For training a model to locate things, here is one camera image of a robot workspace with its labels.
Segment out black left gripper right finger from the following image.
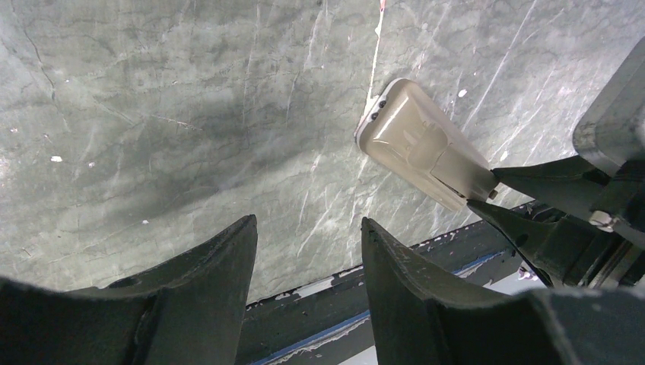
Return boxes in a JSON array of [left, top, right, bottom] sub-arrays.
[[361, 217, 644, 364]]

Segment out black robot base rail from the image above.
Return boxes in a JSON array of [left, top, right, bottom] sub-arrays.
[[236, 218, 558, 364]]

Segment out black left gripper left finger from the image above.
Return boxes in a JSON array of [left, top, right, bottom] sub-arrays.
[[1, 215, 258, 364]]

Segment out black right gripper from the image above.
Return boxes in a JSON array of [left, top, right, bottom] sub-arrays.
[[467, 156, 644, 287]]

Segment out white remote control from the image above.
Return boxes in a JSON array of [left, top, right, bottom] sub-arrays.
[[354, 78, 499, 211]]

